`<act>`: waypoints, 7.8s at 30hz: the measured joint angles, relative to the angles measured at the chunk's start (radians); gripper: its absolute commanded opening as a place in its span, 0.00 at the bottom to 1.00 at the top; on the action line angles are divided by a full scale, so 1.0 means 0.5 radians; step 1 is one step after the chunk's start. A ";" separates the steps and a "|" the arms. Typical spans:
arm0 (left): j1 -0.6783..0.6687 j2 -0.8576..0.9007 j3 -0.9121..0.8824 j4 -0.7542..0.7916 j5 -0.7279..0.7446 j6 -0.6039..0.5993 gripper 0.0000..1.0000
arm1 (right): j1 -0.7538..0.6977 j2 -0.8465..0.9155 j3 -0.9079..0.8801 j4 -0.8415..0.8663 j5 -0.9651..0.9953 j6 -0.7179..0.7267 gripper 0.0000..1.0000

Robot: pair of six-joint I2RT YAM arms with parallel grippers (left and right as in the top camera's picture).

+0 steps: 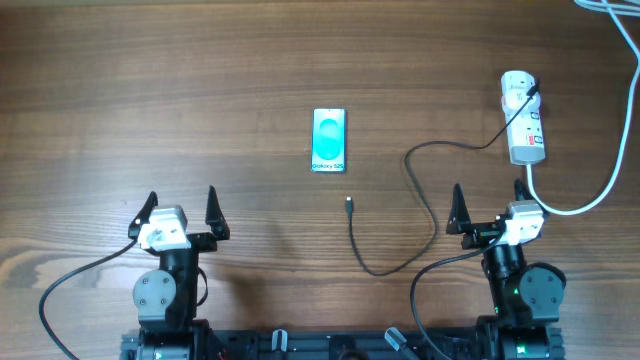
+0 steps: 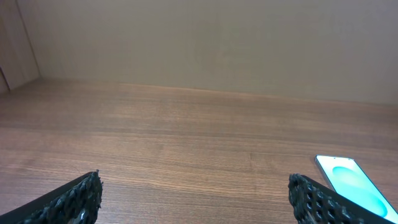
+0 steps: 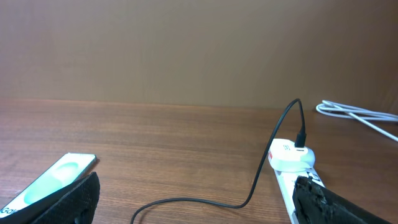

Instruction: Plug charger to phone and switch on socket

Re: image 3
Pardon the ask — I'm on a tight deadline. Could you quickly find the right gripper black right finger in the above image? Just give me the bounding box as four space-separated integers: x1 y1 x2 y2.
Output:
292 176 390 224

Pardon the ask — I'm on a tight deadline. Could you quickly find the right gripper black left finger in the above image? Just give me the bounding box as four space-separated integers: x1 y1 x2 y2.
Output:
1 172 100 224

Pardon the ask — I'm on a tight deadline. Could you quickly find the white power strip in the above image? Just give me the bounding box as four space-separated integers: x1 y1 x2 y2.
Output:
274 168 324 224

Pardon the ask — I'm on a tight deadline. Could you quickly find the blue screen Galaxy smartphone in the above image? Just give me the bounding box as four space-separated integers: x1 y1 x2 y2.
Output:
1 152 96 218

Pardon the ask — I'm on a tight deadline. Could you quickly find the black USB charging cable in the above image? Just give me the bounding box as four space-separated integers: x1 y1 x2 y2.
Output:
129 98 307 224

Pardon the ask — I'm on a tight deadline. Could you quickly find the white USB charger plug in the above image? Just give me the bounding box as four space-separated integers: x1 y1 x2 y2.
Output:
268 139 315 172

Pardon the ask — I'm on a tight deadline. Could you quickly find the white power strip cord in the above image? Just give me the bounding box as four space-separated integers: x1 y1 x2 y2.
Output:
315 100 398 143

